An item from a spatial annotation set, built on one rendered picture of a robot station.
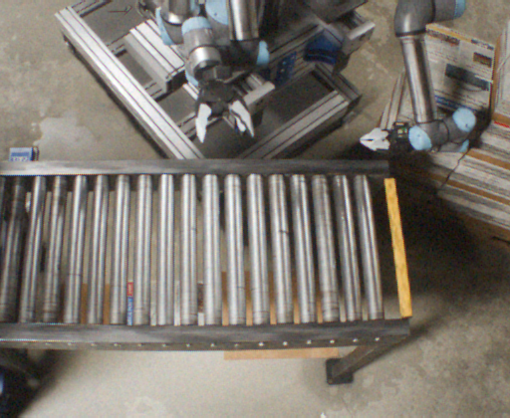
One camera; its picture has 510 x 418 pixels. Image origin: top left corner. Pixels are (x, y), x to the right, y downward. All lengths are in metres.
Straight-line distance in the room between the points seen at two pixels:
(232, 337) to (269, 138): 1.13
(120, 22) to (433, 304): 1.94
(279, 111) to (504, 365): 1.49
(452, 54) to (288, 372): 1.37
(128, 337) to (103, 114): 1.48
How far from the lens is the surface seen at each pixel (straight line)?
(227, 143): 2.50
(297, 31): 2.21
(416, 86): 1.80
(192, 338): 1.60
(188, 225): 1.70
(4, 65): 3.18
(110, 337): 1.62
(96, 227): 1.72
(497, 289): 2.79
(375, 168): 1.85
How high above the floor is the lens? 2.37
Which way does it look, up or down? 66 degrees down
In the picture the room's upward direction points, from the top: 11 degrees clockwise
